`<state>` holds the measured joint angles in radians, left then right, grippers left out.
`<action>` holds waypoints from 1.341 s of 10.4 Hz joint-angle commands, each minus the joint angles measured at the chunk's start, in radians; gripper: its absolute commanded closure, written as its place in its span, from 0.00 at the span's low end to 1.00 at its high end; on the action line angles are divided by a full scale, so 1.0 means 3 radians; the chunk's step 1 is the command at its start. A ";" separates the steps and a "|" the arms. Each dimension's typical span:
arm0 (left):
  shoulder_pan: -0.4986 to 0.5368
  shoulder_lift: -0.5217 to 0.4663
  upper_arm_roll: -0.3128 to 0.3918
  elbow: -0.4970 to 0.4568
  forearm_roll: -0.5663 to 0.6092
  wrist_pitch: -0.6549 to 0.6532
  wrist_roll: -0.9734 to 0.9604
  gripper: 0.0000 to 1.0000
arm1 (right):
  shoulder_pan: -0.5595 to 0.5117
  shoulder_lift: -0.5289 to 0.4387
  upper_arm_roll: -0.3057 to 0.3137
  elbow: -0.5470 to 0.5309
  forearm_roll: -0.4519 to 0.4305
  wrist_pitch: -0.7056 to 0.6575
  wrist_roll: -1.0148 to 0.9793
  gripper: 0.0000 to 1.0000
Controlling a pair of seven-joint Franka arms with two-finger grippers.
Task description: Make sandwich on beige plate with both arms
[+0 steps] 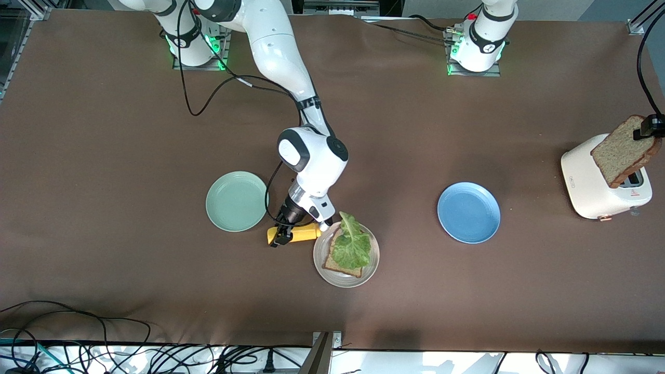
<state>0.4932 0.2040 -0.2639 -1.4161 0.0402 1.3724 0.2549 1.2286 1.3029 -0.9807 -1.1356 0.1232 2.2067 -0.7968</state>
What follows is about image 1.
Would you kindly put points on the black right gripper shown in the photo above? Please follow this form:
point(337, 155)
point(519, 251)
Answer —
point(290, 213)

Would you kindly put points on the yellow squeeze bottle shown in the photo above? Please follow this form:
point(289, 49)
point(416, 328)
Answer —
point(304, 234)

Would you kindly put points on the brown bread slice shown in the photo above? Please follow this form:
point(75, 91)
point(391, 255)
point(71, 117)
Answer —
point(332, 262)
point(621, 153)

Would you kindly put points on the green lettuce leaf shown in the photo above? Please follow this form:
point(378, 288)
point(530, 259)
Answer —
point(353, 246)

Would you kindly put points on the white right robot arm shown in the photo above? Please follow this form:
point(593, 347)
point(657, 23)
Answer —
point(317, 161)

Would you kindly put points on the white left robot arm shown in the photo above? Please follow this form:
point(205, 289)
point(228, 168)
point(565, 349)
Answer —
point(486, 36)

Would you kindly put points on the mint green plate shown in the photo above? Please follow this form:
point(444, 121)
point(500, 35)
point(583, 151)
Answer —
point(237, 201)

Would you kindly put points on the beige plate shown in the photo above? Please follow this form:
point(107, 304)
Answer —
point(371, 270)

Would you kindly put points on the blue plate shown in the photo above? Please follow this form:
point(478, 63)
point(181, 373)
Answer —
point(468, 213)

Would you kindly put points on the white toaster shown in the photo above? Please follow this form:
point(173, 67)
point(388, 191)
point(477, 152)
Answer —
point(584, 182)

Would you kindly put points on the black power plug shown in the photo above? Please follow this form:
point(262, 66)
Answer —
point(268, 362)

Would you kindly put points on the black metal rack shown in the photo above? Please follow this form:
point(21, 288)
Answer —
point(337, 6)

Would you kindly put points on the metal corner bracket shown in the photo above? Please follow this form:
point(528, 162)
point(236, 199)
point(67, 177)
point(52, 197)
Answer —
point(635, 28)

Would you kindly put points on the aluminium profile post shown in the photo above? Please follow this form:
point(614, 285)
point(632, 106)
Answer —
point(319, 358)

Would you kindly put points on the aluminium frame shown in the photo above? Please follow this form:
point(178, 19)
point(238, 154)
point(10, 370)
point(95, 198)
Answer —
point(15, 31)

